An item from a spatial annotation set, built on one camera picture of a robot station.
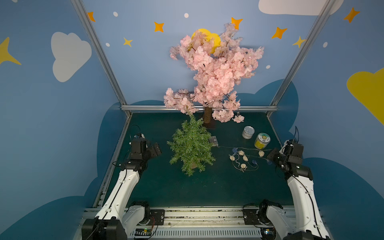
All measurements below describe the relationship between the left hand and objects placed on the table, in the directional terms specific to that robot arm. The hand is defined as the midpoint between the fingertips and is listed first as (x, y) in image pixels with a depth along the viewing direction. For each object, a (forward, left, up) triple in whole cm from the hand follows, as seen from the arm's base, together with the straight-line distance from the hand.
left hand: (151, 146), depth 84 cm
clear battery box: (+16, -38, -16) cm, 44 cm away
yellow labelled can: (+11, -69, -7) cm, 70 cm away
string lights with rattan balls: (-1, -54, -15) cm, 56 cm away
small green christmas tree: (-7, -23, +12) cm, 27 cm away
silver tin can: (+20, -62, -10) cm, 66 cm away
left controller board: (-39, 0, -17) cm, 43 cm away
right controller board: (-38, -63, -18) cm, 75 cm away
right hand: (-3, -68, +3) cm, 68 cm away
